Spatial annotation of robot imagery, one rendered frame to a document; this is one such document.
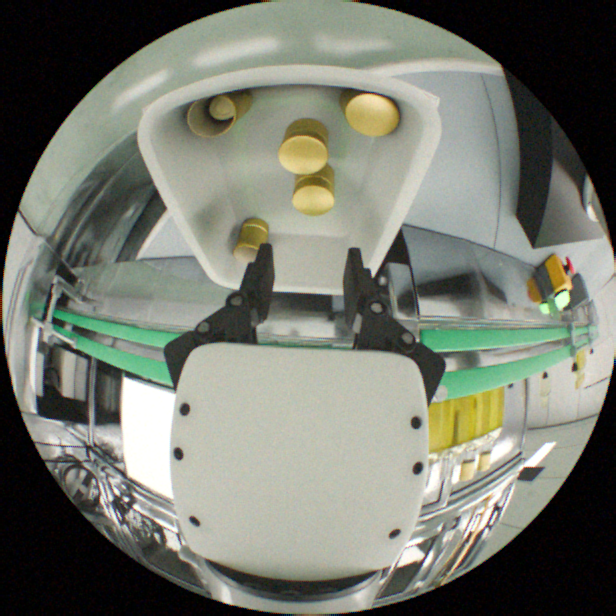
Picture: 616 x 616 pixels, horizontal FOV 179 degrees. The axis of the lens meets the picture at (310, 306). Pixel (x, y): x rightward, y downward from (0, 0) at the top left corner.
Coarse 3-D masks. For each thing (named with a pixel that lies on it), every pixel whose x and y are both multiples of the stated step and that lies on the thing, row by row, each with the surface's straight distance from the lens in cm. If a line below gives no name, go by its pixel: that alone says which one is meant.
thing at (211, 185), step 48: (192, 96) 13; (288, 96) 19; (336, 96) 19; (144, 144) 15; (192, 144) 19; (240, 144) 21; (336, 144) 20; (384, 144) 18; (432, 144) 13; (192, 192) 19; (240, 192) 24; (288, 192) 23; (336, 192) 23; (384, 192) 17; (192, 240) 20; (288, 240) 27; (336, 240) 27; (384, 240) 18; (288, 288) 24; (336, 288) 24
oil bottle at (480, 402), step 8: (480, 392) 45; (488, 392) 47; (472, 400) 44; (480, 400) 45; (488, 400) 47; (472, 408) 44; (480, 408) 45; (488, 408) 47; (472, 416) 44; (480, 416) 46; (488, 416) 48; (472, 424) 45; (480, 424) 46; (488, 424) 48; (472, 432) 45; (480, 432) 46; (488, 432) 49; (472, 440) 45; (480, 440) 47; (472, 448) 47
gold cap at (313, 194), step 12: (324, 168) 20; (300, 180) 18; (312, 180) 18; (324, 180) 18; (300, 192) 17; (312, 192) 17; (324, 192) 17; (300, 204) 18; (312, 204) 18; (324, 204) 18
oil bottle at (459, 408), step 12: (468, 396) 43; (456, 408) 41; (468, 408) 43; (456, 420) 41; (468, 420) 44; (456, 432) 42; (468, 432) 44; (456, 444) 43; (444, 456) 43; (456, 456) 45
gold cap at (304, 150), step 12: (300, 120) 18; (312, 120) 18; (288, 132) 17; (300, 132) 16; (312, 132) 16; (324, 132) 18; (288, 144) 15; (300, 144) 15; (312, 144) 15; (324, 144) 15; (288, 156) 16; (300, 156) 16; (312, 156) 16; (324, 156) 16; (288, 168) 16; (300, 168) 16; (312, 168) 16
